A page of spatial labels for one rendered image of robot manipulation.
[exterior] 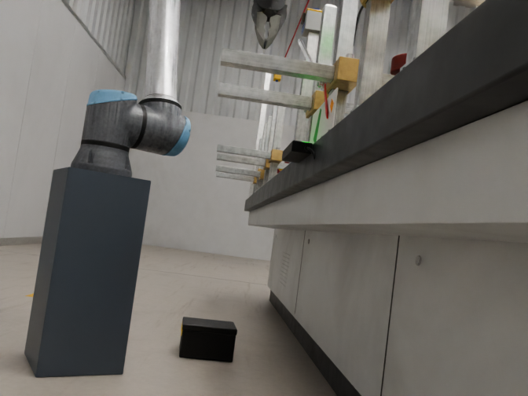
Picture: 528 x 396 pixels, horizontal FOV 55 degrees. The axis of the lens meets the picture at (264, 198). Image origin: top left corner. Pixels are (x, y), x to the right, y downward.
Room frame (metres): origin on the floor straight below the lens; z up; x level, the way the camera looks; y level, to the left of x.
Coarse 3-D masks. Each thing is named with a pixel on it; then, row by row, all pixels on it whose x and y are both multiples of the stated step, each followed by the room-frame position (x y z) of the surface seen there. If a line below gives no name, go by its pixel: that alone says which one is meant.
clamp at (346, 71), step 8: (336, 64) 1.06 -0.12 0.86; (344, 64) 1.04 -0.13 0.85; (352, 64) 1.04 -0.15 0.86; (336, 72) 1.05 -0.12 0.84; (344, 72) 1.04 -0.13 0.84; (352, 72) 1.04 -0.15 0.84; (336, 80) 1.05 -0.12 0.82; (344, 80) 1.04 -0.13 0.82; (352, 80) 1.04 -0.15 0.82; (328, 88) 1.11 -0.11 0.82; (344, 88) 1.09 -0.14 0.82; (352, 88) 1.09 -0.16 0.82
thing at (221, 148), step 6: (222, 150) 2.30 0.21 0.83; (228, 150) 2.30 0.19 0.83; (234, 150) 2.30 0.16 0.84; (240, 150) 2.30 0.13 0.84; (246, 150) 2.31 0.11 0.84; (252, 150) 2.31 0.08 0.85; (258, 150) 2.31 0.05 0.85; (252, 156) 2.33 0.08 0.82; (258, 156) 2.31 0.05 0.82; (264, 156) 2.31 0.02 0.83
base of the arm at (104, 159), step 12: (84, 144) 1.58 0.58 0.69; (96, 144) 1.56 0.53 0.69; (108, 144) 1.57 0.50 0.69; (84, 156) 1.55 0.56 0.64; (96, 156) 1.55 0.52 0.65; (108, 156) 1.56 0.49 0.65; (120, 156) 1.59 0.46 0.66; (84, 168) 1.54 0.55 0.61; (96, 168) 1.54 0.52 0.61; (108, 168) 1.55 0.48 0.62; (120, 168) 1.58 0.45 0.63
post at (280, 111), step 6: (282, 108) 2.36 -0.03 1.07; (282, 114) 2.36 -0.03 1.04; (276, 120) 2.36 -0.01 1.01; (282, 120) 2.36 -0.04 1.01; (276, 126) 2.35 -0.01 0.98; (282, 126) 2.36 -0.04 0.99; (276, 132) 2.35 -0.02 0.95; (276, 138) 2.35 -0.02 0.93; (276, 144) 2.36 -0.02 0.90; (270, 168) 2.35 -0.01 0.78; (276, 168) 2.36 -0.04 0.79; (270, 174) 2.35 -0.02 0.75
